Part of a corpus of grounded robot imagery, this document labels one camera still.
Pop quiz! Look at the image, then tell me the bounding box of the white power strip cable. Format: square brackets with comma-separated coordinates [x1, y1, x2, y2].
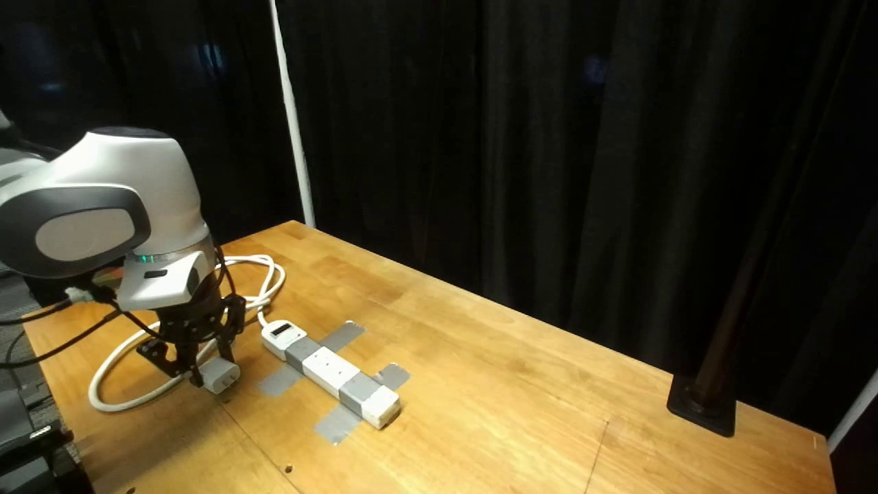
[85, 254, 288, 415]

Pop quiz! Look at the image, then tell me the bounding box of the black camera stand post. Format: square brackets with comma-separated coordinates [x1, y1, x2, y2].
[666, 173, 784, 436]

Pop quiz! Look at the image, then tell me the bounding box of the grey duct tape strip near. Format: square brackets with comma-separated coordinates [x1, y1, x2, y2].
[317, 365, 408, 444]

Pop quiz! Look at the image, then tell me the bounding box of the white vertical pole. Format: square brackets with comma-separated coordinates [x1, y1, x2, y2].
[266, 0, 318, 227]

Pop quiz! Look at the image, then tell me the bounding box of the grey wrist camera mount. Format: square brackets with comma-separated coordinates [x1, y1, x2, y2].
[119, 249, 214, 311]

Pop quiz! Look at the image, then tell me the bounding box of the white power strip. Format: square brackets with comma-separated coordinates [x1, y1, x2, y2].
[260, 321, 403, 431]

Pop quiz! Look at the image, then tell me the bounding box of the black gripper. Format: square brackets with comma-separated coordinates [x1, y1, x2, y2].
[138, 278, 247, 385]

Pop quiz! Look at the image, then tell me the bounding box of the grey duct tape strip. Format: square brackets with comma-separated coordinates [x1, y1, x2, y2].
[260, 321, 360, 396]
[317, 365, 408, 444]

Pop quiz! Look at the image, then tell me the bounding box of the black curtain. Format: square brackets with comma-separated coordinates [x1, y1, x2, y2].
[0, 0, 878, 431]

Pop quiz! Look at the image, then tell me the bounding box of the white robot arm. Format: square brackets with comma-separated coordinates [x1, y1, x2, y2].
[0, 126, 244, 387]

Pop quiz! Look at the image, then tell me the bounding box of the white charger head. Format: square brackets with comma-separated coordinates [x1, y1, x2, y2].
[200, 356, 242, 396]

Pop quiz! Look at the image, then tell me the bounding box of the grey duct tape strip far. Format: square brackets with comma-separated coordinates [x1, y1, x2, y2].
[260, 321, 360, 396]

